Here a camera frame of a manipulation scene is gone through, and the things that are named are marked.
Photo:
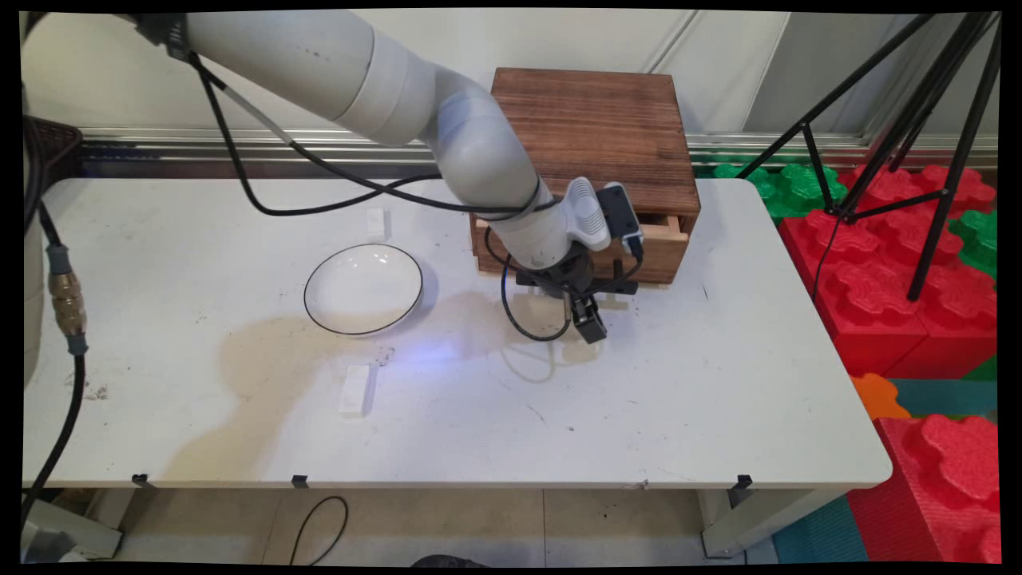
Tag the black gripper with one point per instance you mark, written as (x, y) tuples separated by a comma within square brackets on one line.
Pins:
[(568, 273)]

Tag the brown wooden drawer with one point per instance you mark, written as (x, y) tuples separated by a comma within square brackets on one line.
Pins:
[(659, 251)]

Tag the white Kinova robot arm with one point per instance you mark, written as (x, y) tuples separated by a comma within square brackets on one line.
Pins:
[(319, 64)]

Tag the brown wooden drawer cabinet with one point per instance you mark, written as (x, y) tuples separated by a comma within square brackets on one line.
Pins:
[(591, 128)]

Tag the white bowl with black rim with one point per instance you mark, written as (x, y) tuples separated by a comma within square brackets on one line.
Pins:
[(363, 291)]

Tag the small white rectangular block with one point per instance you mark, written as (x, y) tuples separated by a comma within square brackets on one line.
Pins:
[(375, 224)]

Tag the black table edge clip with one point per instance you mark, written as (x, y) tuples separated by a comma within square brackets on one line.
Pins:
[(299, 481), (142, 481), (743, 481)]

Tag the large white rectangular block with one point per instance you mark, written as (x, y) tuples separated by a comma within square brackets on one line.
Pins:
[(355, 391)]

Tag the white table leg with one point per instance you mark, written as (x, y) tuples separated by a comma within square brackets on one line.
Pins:
[(742, 527)]

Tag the large red foam block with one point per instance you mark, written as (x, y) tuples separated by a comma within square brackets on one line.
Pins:
[(870, 295)]

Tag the orange foam piece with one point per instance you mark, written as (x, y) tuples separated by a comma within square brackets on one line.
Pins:
[(877, 397)]

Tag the blue foam floor mat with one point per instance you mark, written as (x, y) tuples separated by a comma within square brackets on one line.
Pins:
[(818, 535)]

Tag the teal foam floor mat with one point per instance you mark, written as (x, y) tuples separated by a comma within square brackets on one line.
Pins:
[(946, 397)]

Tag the red foam block on floor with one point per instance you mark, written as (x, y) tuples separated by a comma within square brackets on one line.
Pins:
[(934, 487)]

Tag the small green foam block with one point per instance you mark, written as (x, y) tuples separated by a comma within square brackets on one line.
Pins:
[(980, 239)]

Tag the red foam block behind tripod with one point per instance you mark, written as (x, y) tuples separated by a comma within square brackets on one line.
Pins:
[(970, 188)]

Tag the black mesh basket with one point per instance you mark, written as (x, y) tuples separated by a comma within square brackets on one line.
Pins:
[(52, 144)]

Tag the grey table leg foot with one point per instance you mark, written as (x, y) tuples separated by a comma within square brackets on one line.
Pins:
[(64, 535)]

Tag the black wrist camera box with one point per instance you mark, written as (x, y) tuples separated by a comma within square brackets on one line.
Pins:
[(619, 212)]

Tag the aluminium wall rail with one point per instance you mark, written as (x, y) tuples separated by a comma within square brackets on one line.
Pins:
[(239, 144)]

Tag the black camera tripod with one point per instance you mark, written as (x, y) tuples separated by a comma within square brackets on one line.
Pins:
[(954, 160)]

